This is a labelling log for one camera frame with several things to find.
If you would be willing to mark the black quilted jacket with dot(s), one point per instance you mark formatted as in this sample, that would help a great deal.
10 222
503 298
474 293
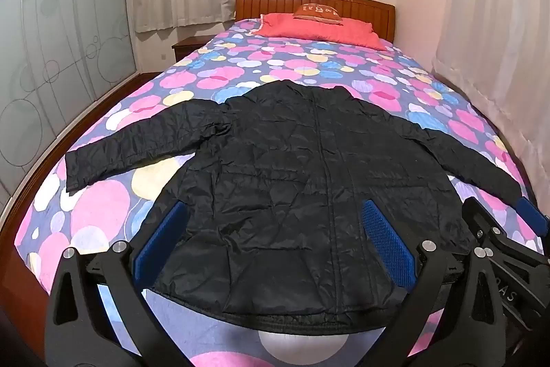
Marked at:
279 178

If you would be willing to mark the frosted glass wardrobe doors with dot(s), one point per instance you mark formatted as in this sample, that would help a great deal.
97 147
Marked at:
60 49

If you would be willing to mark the dotted colourful bed sheet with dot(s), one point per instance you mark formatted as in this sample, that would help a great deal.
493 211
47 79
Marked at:
206 83

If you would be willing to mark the small orange cushion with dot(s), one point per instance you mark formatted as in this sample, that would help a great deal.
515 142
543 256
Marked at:
318 12

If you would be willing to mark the red pillow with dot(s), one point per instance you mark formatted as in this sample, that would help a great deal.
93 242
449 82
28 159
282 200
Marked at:
318 32

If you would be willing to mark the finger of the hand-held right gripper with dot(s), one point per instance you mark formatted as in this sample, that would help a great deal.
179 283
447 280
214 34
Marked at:
532 210
479 214

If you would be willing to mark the dark wooden nightstand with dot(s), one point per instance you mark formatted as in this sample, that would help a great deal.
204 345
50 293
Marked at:
187 46

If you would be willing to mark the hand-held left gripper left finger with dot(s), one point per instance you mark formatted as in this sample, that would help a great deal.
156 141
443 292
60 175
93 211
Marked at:
161 238

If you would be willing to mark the wooden bed headboard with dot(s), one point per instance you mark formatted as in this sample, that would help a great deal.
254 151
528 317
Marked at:
275 1

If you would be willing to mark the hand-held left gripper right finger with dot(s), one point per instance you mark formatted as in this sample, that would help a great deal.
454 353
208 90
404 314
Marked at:
386 240

